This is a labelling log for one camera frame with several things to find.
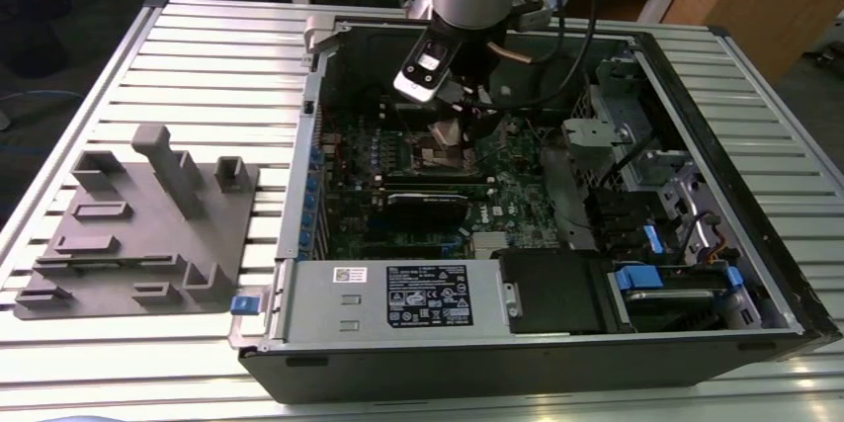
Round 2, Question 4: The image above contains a silver heatsink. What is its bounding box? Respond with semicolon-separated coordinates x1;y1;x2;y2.
471;231;511;251

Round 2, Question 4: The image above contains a dark office chair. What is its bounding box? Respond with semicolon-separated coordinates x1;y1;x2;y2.
0;0;74;80

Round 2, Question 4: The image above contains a black case cable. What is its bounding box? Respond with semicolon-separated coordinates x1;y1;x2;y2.
592;118;662;196

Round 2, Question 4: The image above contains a black graphics card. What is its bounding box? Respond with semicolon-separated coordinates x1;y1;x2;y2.
386;191;471;235

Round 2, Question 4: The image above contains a grey flat cable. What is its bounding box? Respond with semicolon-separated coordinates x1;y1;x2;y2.
538;142;599;250

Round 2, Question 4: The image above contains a black PC case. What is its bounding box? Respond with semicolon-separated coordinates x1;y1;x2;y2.
227;14;844;406

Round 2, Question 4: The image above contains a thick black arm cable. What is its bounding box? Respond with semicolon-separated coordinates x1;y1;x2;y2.
484;0;599;112

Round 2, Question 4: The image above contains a grey metal bracket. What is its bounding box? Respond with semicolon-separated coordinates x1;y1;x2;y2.
560;118;628;162

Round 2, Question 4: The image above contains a coloured wire bundle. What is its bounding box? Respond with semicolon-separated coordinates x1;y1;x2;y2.
678;209;738;265

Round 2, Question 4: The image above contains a copper cable fitting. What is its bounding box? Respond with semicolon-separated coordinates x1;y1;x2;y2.
491;43;534;66

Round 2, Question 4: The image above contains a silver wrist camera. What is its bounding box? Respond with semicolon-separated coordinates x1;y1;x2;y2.
394;35;462;104
512;0;556;32

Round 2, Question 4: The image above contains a silver drive cage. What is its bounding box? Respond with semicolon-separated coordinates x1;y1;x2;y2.
579;55;711;196

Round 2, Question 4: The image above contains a hard disk with blue carrier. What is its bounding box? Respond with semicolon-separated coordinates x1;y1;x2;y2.
610;263;751;333

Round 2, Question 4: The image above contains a blue floor cable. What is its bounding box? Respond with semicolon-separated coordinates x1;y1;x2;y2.
0;88;84;103

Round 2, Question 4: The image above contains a CPU socket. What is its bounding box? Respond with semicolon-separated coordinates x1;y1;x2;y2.
406;129;483;177

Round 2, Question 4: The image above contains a black drive bay cover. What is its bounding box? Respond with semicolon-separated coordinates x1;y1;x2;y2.
498;248;626;337

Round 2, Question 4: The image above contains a silver CPU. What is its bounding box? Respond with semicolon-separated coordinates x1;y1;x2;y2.
427;120;471;149

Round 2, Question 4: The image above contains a grey parts rack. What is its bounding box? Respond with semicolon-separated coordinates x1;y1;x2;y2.
11;124;263;322

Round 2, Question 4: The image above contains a black round fan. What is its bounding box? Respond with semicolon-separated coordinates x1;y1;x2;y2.
538;53;588;115

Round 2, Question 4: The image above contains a silver power supply unit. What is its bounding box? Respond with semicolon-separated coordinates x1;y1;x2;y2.
263;259;520;344

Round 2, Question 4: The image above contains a green motherboard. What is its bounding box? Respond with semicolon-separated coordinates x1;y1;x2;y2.
315;95;582;263

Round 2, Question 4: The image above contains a black chair base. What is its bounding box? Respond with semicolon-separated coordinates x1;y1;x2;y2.
800;14;844;70

